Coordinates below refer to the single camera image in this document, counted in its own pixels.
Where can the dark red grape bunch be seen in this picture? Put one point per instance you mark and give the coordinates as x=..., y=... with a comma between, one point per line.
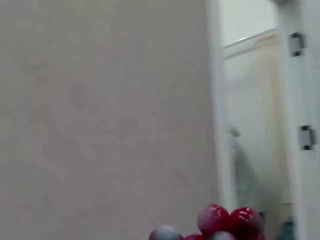
x=215, y=220

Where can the beige curtain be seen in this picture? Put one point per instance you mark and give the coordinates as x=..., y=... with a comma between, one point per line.
x=272, y=112

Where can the teal object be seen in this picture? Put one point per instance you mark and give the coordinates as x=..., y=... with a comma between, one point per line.
x=288, y=230

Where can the white partition edge post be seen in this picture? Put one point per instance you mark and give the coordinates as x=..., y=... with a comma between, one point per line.
x=215, y=100

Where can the white curtain rail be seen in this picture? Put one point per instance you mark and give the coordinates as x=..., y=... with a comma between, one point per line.
x=250, y=40

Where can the metal bracket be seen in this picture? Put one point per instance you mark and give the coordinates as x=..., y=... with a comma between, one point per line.
x=307, y=138
x=296, y=44

